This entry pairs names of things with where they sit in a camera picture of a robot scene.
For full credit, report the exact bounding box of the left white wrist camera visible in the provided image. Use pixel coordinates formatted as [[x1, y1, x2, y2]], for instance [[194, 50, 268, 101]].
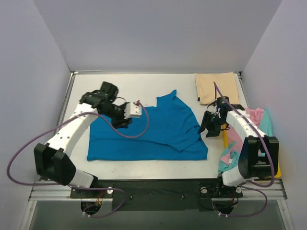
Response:
[[124, 102, 142, 119]]

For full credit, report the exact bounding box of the folded beige t shirt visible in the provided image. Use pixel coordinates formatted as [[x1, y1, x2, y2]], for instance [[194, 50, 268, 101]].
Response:
[[194, 71, 241, 106]]

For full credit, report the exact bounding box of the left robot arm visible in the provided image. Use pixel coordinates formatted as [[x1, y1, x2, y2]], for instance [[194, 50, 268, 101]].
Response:
[[34, 82, 131, 197]]

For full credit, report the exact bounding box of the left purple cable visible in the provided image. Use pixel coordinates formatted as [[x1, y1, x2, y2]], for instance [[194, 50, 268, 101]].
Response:
[[6, 102, 151, 219]]

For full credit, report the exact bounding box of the blue t shirt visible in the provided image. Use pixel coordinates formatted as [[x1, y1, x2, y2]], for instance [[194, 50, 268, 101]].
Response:
[[86, 90, 208, 161]]

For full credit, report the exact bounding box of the mint green t shirt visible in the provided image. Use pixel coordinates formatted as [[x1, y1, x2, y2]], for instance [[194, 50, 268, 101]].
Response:
[[217, 107, 274, 173]]

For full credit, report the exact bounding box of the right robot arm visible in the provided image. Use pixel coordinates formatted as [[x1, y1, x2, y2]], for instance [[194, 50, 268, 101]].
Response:
[[198, 97, 279, 196]]

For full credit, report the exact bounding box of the yellow plastic tray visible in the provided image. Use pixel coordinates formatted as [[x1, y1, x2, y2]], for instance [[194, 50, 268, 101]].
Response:
[[218, 121, 282, 179]]

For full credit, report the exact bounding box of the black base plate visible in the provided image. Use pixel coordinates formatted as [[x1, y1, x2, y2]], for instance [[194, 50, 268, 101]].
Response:
[[70, 178, 243, 211]]

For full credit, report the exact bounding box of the aluminium front rail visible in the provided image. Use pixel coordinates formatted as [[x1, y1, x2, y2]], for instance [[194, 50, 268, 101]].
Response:
[[29, 180, 287, 201]]

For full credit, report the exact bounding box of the pink t shirt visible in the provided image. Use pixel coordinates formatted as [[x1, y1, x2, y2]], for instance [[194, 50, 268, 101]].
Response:
[[219, 107, 266, 166]]

